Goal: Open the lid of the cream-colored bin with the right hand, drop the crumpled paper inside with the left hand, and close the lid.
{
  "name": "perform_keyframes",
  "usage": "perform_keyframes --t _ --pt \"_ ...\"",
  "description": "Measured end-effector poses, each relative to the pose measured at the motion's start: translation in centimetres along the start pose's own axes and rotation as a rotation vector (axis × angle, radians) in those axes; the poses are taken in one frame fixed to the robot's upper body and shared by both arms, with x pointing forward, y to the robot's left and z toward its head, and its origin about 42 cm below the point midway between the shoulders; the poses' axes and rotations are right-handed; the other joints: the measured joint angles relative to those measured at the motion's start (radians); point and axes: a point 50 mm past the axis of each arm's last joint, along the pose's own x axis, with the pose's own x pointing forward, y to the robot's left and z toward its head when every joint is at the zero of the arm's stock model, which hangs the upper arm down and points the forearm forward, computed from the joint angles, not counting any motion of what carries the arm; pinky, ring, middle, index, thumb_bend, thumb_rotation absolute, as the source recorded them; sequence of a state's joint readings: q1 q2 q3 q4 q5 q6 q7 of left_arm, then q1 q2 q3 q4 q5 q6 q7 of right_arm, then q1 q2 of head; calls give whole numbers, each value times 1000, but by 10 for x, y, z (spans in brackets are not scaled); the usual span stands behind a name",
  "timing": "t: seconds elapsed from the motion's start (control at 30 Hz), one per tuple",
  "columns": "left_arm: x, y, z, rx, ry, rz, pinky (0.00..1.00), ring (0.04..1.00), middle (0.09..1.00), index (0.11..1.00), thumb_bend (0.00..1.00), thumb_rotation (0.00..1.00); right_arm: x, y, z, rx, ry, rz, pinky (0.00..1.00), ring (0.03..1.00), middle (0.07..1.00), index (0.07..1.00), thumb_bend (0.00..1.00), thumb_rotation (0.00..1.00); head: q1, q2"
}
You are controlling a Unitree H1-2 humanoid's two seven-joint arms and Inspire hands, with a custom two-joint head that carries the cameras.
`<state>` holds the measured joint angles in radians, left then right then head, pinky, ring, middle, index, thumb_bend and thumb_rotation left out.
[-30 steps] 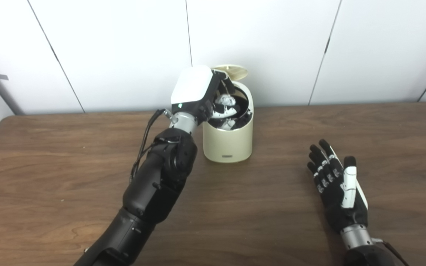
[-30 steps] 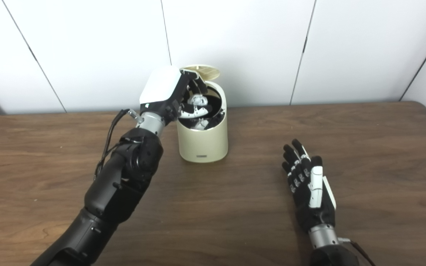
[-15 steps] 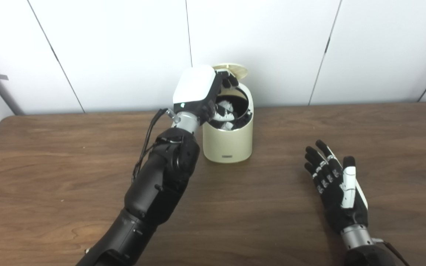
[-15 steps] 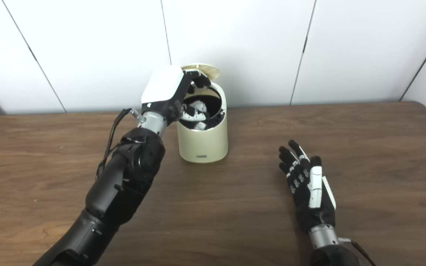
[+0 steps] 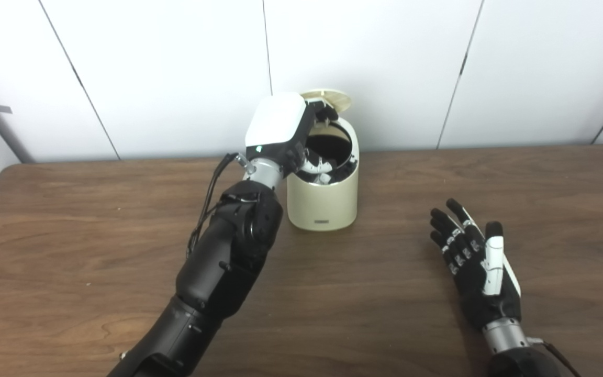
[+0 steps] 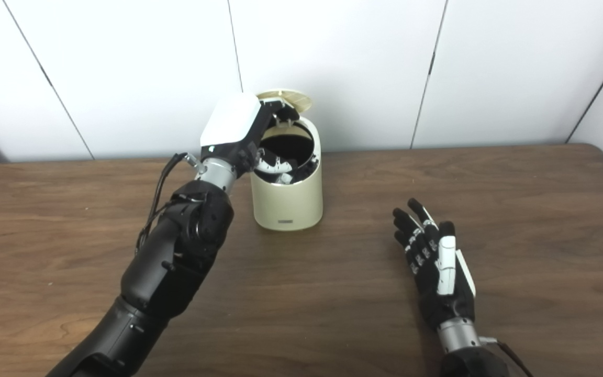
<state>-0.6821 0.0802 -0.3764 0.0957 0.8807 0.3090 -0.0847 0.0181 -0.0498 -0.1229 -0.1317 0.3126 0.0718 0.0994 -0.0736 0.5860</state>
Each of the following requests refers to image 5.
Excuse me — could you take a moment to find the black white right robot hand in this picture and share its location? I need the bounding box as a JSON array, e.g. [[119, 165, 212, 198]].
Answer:
[[429, 198, 522, 330]]

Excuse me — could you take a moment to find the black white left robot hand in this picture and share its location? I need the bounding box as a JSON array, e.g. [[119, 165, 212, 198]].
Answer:
[[244, 92, 340, 185]]

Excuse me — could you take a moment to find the round cream bin lid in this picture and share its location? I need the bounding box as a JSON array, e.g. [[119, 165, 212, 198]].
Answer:
[[300, 90, 352, 112]]

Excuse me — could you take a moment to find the cream lidded trash bin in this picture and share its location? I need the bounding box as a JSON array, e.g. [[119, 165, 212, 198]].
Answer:
[[286, 116, 360, 231]]

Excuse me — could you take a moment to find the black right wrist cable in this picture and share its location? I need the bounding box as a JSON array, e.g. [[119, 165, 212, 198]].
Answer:
[[527, 338, 582, 377]]

